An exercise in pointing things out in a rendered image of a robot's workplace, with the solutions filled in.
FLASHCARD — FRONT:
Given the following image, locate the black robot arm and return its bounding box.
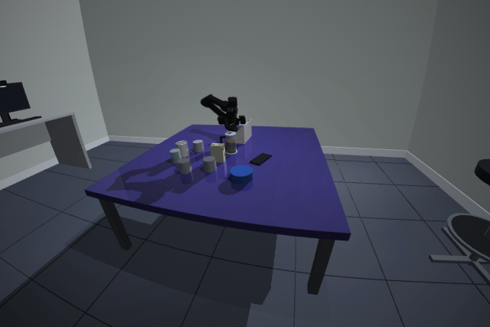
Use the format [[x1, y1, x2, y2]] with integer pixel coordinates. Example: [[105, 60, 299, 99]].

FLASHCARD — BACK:
[[201, 94, 238, 118]]

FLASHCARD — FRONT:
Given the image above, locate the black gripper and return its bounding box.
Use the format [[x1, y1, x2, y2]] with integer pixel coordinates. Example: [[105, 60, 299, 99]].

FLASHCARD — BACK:
[[217, 113, 246, 129]]

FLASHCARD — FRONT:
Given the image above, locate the olive-beige cube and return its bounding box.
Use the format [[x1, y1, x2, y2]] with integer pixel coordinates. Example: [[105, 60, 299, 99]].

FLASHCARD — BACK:
[[210, 143, 226, 163]]

